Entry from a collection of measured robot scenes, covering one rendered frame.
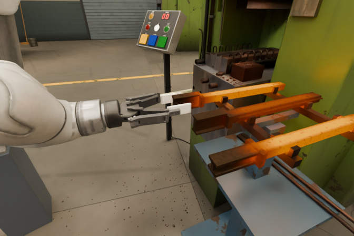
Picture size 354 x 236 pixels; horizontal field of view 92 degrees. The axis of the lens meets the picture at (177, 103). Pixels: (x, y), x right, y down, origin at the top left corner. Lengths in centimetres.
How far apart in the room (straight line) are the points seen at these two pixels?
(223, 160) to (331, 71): 56
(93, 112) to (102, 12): 847
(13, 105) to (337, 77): 83
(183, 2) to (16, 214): 541
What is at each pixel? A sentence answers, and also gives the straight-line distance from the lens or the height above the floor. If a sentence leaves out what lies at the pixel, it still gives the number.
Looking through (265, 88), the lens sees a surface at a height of 97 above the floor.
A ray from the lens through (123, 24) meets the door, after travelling 884.
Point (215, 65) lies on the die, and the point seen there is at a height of 94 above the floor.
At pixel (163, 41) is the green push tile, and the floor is 101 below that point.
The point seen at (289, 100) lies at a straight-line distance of 59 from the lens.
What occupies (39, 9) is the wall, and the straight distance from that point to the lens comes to 949.
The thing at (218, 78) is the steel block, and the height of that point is 91.
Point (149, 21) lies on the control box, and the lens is 146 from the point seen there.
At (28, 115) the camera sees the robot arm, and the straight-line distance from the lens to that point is 32.
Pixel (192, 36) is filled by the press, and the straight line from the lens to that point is 581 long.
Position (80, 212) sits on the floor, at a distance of 152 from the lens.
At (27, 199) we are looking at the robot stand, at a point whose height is 27.
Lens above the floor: 121
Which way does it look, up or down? 29 degrees down
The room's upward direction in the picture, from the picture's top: straight up
